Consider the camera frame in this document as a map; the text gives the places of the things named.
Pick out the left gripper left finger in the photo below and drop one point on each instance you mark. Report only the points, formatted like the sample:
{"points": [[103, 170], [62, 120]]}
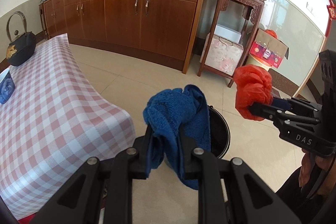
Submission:
{"points": [[79, 198]]}

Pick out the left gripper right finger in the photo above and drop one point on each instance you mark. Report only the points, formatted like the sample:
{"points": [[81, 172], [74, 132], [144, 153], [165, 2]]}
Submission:
{"points": [[229, 191]]}

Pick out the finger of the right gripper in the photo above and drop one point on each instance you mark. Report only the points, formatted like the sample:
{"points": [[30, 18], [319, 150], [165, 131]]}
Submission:
{"points": [[301, 115], [294, 103]]}

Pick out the orange plastic bag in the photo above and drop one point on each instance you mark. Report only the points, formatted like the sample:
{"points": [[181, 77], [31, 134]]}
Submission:
{"points": [[253, 84]]}

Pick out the dark blue towel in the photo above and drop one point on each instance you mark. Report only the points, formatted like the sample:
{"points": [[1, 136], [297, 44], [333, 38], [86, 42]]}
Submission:
{"points": [[168, 113]]}

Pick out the blue ceramic bowl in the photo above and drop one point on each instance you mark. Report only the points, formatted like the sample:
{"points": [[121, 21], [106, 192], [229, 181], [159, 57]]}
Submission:
{"points": [[7, 86]]}

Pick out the person's right hand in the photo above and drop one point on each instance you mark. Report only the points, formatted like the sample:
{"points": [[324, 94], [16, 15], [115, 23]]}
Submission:
{"points": [[324, 164]]}

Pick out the black plastic bucket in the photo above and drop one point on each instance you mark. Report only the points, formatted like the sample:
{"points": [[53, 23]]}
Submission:
{"points": [[220, 136]]}

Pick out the cardboard box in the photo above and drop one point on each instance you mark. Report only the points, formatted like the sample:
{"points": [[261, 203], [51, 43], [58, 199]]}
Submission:
{"points": [[268, 48]]}

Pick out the pink floral bag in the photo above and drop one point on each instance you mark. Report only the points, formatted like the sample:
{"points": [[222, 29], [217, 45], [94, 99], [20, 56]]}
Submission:
{"points": [[224, 55]]}

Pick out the pink checkered tablecloth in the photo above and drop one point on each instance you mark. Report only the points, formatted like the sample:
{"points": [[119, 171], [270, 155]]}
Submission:
{"points": [[53, 122]]}

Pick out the white storage box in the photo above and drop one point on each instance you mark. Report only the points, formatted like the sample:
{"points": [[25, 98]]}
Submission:
{"points": [[227, 33]]}

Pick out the carved wooden side stand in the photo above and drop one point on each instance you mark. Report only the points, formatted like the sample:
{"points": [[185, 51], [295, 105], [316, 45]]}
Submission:
{"points": [[239, 15]]}

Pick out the wooden sideboard cabinet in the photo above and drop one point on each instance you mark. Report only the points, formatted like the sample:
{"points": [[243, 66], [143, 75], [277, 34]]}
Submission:
{"points": [[160, 31]]}

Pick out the black cast iron teapot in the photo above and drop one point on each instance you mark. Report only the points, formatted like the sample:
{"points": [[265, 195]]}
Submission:
{"points": [[23, 46]]}

